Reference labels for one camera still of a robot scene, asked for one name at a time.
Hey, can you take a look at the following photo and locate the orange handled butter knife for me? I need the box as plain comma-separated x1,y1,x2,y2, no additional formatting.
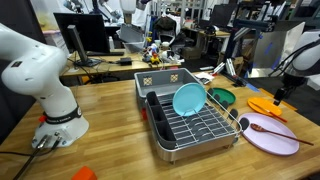
249,100,288,123

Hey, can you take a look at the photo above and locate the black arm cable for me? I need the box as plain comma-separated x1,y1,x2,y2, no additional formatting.
268,39,320,78

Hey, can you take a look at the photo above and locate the green plate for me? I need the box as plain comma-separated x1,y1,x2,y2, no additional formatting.
207,87,237,106

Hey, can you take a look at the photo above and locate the grey monitor stand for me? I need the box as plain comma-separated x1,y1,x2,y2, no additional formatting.
66,24,103,68

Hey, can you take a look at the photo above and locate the yellow plate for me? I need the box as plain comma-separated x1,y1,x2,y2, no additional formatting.
247,96,283,118

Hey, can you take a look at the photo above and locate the blue tape strip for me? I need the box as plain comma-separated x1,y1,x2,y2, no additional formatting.
245,82,261,93

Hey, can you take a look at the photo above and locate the black power adapter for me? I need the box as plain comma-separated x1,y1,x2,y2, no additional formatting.
119,57,133,66

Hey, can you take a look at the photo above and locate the grey plastic bin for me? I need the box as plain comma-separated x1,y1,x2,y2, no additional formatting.
118,23,148,54

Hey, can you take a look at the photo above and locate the black computer monitor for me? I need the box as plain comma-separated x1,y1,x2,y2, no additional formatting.
53,12,111,56

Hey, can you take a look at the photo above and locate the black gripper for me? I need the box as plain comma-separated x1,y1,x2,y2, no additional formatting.
273,86,291,107

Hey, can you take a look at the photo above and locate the large white plate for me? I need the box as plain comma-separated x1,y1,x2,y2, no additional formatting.
238,112,300,157

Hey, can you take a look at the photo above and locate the black keyboard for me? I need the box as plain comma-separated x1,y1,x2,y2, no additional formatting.
86,50,125,57

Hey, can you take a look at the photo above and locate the black base cable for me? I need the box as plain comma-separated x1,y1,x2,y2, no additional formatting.
12,134,51,180
0,134,63,158

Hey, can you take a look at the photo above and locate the grey steel dish rack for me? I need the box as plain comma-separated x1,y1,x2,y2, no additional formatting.
133,68,243,165

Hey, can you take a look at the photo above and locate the teal plate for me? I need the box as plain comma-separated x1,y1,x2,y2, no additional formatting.
172,82,208,118

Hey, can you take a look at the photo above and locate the brown wooden spoon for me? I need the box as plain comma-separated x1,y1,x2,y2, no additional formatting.
250,123,315,147

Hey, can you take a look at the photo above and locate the wooden background desk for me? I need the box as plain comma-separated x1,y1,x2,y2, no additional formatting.
59,49,183,80

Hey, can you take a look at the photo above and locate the orange block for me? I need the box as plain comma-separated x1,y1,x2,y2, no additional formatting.
70,165,98,180

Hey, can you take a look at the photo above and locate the dark grey utensil holder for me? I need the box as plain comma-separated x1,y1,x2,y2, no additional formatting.
145,90,177,150

